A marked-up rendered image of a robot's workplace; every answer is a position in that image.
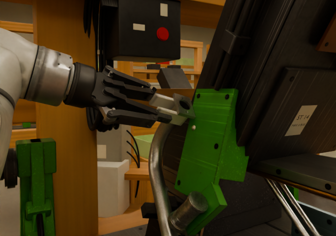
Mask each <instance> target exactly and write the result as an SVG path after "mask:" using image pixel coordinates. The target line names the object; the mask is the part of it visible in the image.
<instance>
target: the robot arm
mask: <svg viewBox="0 0 336 236"><path fill-rule="evenodd" d="M142 86H143V87H142ZM150 87H151V84H150V83H148V82H146V81H143V80H141V79H138V78H135V77H133V76H130V75H128V74H125V73H122V72H120V71H117V70H115V69H114V68H112V67H111V66H109V65H106V66H105V68H104V70H103V72H96V69H95V68H94V67H92V66H89V65H86V64H83V63H79V62H74V63H73V59H72V57H71V56H70V55H68V54H65V53H62V52H58V51H55V50H52V49H49V48H46V47H45V46H40V45H37V44H34V43H32V42H30V41H28V40H26V39H24V38H23V37H21V36H20V35H18V34H16V33H13V32H11V31H9V30H6V29H3V28H0V179H1V176H2V173H3V170H4V166H5V162H6V159H7V155H8V150H9V146H10V140H11V135H12V128H13V125H12V122H13V114H14V110H15V107H16V104H17V102H18V100H19V99H24V100H27V101H33V102H37V103H42V104H46V105H51V106H55V107H57V106H59V105H60V104H61V103H62V101H63V102H64V104H65V105H69V106H73V107H77V108H86V107H91V108H93V109H95V110H97V111H100V112H101V113H102V115H103V117H104V119H103V120H102V122H103V124H105V125H110V124H122V125H129V126H136V127H142V128H151V127H152V126H153V125H154V123H155V122H156V121H157V122H161V123H165V124H169V123H171V124H175V125H178V126H181V125H182V124H183V123H184V122H185V121H186V119H187V118H188V117H184V116H180V115H178V114H177V112H176V111H173V110H172V108H173V107H174V106H175V103H174V99H173V98H171V97H167V96H166V95H163V94H160V93H157V92H156V91H157V89H156V88H155V87H153V88H152V89H151V88H150ZM131 99H134V100H141V101H147V102H149V101H150V102H149V105H150V106H154V107H157V109H155V108H152V107H150V106H147V105H144V104H142V103H139V102H136V101H134V100H131Z"/></svg>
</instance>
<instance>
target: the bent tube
mask: <svg viewBox="0 0 336 236"><path fill-rule="evenodd" d="M172 96H173V100H174V104H175V106H174V107H173V108H172V109H171V110H172V111H175V112H177V115H179V116H183V117H186V118H190V119H194V118H195V117H196V116H195V112H194V109H193V106H192V103H191V100H190V98H189V97H187V96H183V95H180V94H177V93H174V94H173V95H172ZM176 126H177V125H176V124H172V123H168V124H166V123H162V122H161V123H160V125H159V126H158V128H157V130H156V132H155V134H154V136H153V139H152V142H151V146H150V150H149V157H148V173H149V179H150V184H151V189H152V193H153V198H154V203H155V208H156V213H157V218H158V223H159V227H160V232H161V236H178V233H177V232H175V231H173V230H172V229H171V228H170V226H169V224H168V216H169V215H170V214H171V213H172V212H173V211H172V207H171V203H170V199H169V195H168V191H167V187H166V183H165V179H164V175H163V169H162V158H163V151H164V147H165V144H166V141H167V139H168V137H169V135H170V133H171V132H172V130H173V129H174V128H175V127H176Z"/></svg>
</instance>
